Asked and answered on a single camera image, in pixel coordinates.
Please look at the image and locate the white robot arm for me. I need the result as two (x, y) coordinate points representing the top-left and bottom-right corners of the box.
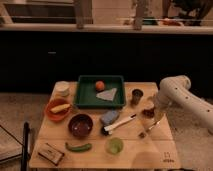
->
(153, 75), (213, 134)

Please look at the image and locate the green plastic cup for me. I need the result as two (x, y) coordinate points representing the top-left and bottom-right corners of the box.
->
(106, 137), (124, 155)

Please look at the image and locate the white cup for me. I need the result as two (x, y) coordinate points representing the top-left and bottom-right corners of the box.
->
(55, 81), (70, 97)

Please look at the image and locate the metal fork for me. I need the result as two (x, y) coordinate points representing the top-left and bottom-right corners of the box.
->
(138, 121), (160, 138)

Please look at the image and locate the blue sponge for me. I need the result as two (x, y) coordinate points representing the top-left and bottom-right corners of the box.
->
(100, 110), (119, 125)

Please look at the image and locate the grey folded cloth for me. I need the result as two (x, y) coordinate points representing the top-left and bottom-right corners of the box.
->
(96, 88), (117, 101)

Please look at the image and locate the orange fruit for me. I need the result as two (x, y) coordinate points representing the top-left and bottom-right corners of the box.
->
(95, 81), (105, 91)

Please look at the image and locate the green plastic tray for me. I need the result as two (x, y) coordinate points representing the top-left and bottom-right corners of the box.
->
(74, 75), (126, 109)

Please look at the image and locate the dark red bowl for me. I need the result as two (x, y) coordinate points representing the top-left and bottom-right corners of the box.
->
(68, 114), (93, 138)

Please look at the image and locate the green chili pepper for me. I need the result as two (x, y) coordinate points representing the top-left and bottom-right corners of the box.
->
(65, 142), (92, 152)

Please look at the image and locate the yellow corn cob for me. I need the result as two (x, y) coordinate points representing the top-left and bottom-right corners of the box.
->
(50, 104), (70, 114)

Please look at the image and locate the orange plate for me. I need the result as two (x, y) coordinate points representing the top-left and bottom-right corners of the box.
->
(44, 98), (71, 122)

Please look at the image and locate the white handled brush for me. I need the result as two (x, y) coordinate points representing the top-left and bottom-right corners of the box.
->
(101, 114), (136, 136)

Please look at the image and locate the black chair frame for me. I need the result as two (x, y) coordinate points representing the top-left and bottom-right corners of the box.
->
(21, 122), (30, 171)

